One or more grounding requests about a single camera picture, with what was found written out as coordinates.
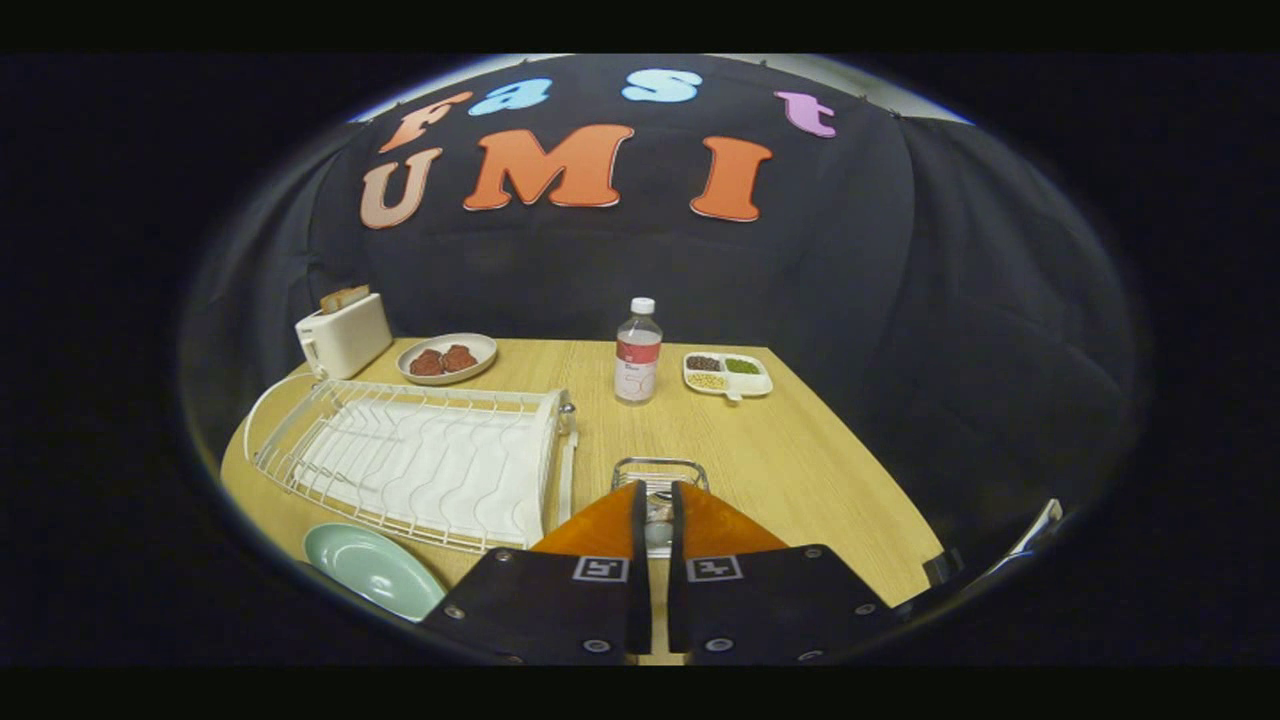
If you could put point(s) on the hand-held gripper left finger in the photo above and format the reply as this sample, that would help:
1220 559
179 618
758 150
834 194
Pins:
540 610

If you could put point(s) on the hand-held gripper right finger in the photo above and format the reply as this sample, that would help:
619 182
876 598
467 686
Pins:
770 605

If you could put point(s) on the pale green plate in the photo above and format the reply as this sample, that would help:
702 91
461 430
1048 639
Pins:
375 572

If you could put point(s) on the white divided dish with beans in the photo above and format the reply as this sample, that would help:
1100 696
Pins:
728 373

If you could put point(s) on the white plate with meat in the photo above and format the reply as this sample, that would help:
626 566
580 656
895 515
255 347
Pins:
447 358

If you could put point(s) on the black table clamp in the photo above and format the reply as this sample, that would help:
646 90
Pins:
941 567

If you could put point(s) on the red meat piece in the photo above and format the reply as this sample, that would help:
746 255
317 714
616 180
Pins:
460 357
427 363

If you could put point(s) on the clear plastic bottle red label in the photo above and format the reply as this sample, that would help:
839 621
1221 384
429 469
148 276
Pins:
638 360

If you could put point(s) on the white and blue stand device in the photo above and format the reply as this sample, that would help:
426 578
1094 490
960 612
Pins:
1032 530

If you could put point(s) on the white toaster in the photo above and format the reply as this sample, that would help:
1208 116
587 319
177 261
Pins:
345 340

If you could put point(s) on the toasted bread slice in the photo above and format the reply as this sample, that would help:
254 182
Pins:
334 299
356 294

